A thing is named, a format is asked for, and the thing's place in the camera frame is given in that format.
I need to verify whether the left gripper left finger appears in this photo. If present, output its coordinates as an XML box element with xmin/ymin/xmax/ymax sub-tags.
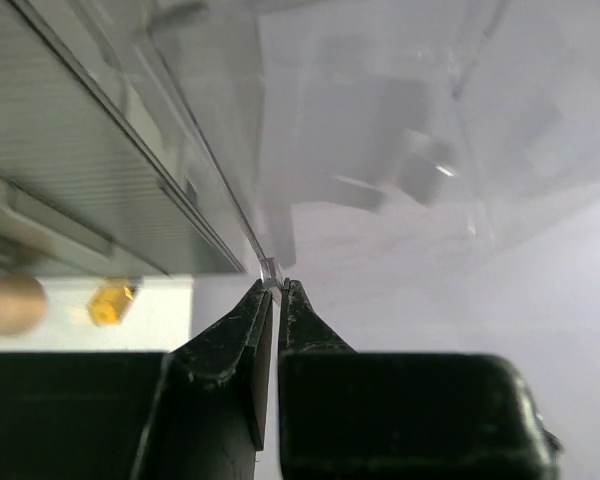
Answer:
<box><xmin>0</xmin><ymin>281</ymin><xmax>273</xmax><ymax>479</ymax></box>

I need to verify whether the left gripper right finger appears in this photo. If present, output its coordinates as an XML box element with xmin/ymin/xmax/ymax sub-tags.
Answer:
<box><xmin>278</xmin><ymin>280</ymin><xmax>560</xmax><ymax>479</ymax></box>

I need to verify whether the beige sponge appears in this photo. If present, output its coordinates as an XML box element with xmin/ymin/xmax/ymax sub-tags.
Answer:
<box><xmin>0</xmin><ymin>274</ymin><xmax>49</xmax><ymax>337</ymax></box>

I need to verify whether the clear acrylic drawer organizer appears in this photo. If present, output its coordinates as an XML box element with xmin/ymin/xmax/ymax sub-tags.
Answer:
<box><xmin>0</xmin><ymin>0</ymin><xmax>511</xmax><ymax>306</ymax></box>

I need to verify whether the gold lipstick right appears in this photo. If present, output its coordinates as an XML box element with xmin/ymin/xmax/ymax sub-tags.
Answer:
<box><xmin>87</xmin><ymin>277</ymin><xmax>143</xmax><ymax>327</ymax></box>

